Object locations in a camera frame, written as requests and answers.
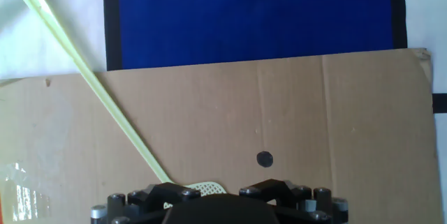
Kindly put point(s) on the colour-block checked tablecloth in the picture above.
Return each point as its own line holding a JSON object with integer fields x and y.
{"x": 244, "y": 25}

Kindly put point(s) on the brown cardboard sheet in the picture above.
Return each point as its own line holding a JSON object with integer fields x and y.
{"x": 314, "y": 119}

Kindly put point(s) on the black round dot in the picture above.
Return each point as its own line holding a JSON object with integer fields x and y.
{"x": 264, "y": 158}

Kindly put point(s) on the light green plastic flyswatter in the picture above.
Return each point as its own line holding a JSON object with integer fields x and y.
{"x": 103, "y": 93}

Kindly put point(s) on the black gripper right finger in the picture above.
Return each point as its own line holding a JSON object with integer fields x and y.
{"x": 279, "y": 189}

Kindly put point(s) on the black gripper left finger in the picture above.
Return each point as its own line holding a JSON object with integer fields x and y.
{"x": 164, "y": 194}

